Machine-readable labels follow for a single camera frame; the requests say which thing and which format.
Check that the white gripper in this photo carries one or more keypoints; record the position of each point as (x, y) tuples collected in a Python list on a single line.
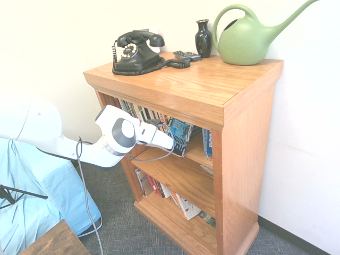
[(155, 135)]

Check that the blue cover paperback book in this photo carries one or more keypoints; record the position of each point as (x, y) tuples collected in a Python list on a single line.
[(183, 135)]

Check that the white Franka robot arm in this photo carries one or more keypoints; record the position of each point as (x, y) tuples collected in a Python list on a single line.
[(53, 148)]

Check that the orange spine book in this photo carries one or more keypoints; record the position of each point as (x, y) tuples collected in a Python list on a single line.
[(162, 118)]

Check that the white spine book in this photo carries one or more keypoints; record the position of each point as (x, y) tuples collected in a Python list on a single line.
[(138, 112), (154, 114)]

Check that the black spine book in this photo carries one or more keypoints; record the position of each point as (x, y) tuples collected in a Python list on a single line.
[(147, 114)]

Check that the green spine book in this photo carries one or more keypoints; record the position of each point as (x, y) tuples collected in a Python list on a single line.
[(129, 109)]

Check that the thick dark blue book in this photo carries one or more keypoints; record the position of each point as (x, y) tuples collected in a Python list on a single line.
[(196, 131)]

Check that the gray cover book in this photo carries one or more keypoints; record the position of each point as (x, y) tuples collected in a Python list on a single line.
[(145, 183)]

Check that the thin red book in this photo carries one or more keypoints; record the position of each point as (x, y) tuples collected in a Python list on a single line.
[(155, 186)]

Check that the blue book white lettering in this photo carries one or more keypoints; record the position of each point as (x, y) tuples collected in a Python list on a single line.
[(208, 143)]

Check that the small paper cards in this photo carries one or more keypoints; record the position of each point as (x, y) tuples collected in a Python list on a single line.
[(207, 169)]

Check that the black rotary telephone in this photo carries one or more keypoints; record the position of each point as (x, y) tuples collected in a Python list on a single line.
[(148, 69), (143, 57)]

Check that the wooden bookshelf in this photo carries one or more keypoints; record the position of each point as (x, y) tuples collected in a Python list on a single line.
[(202, 79)]

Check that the white book with figures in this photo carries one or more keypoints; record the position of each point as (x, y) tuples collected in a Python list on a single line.
[(189, 208)]

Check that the black remote control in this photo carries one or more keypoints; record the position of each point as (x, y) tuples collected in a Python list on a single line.
[(194, 56), (180, 54)]

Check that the dark green magazine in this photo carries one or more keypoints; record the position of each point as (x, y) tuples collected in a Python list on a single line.
[(208, 219)]

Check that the black glossy vase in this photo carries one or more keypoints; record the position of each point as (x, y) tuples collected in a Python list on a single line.
[(203, 40)]

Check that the light blue cloth cover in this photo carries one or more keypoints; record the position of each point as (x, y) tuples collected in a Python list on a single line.
[(53, 194)]

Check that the green plastic watering can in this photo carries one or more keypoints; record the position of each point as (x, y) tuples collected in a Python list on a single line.
[(241, 45)]

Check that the dark wooden table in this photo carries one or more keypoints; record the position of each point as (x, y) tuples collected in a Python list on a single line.
[(40, 245)]

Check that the black tripod stand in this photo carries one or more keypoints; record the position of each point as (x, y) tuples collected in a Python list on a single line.
[(6, 196)]

